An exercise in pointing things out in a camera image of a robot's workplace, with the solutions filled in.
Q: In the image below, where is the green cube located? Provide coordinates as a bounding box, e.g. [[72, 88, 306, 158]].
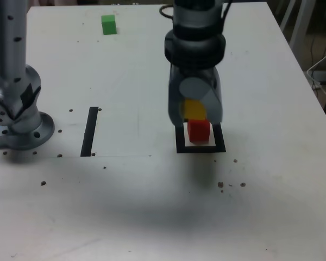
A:
[[101, 15, 118, 35]]

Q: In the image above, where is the black tape square outline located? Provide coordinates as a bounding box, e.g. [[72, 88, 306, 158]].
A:
[[175, 122, 227, 154]]

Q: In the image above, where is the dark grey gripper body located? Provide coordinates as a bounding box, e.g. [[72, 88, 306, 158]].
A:
[[170, 64, 221, 85]]

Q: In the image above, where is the white metal frame leg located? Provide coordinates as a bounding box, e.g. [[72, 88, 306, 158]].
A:
[[289, 0, 315, 60]]

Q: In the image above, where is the white background cable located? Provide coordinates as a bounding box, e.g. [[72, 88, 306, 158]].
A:
[[306, 45, 326, 103]]

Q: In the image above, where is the yellow cube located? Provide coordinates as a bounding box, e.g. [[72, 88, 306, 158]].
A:
[[181, 98, 207, 121]]

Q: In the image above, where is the red cube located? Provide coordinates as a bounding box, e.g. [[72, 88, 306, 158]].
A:
[[186, 119, 210, 144]]

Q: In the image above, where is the black tape strip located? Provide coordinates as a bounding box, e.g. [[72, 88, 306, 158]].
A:
[[80, 107, 99, 158]]

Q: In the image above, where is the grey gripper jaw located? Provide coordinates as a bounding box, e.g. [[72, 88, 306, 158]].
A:
[[179, 77, 224, 123], [167, 67, 185, 127]]

